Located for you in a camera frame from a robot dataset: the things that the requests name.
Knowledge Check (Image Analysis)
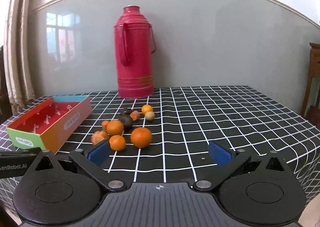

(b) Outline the large orange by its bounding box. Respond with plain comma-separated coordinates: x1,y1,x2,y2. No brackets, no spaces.
130,127,152,148

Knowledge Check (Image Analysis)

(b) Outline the dark brown round fruit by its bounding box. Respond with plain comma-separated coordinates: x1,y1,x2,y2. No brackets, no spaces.
118,115,134,131

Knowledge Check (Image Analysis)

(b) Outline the beige curtain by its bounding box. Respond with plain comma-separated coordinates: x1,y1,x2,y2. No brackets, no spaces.
4,0,43,115

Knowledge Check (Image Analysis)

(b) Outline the wooden plant stand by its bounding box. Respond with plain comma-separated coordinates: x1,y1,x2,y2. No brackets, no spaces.
301,42,320,127

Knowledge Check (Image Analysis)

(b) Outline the black white checked tablecloth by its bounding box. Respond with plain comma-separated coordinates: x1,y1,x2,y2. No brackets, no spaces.
0,85,320,217

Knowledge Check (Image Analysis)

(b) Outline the colourful cardboard box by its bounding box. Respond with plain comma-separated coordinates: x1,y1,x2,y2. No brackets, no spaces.
6,95,92,154

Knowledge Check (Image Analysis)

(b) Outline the red thermos flask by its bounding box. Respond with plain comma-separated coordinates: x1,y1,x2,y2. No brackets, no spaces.
114,5,156,98

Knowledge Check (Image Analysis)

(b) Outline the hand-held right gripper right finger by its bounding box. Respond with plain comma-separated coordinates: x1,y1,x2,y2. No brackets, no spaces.
194,141,295,191

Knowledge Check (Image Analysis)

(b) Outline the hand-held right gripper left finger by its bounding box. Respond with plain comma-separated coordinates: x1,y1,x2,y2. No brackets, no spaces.
25,139,127,192

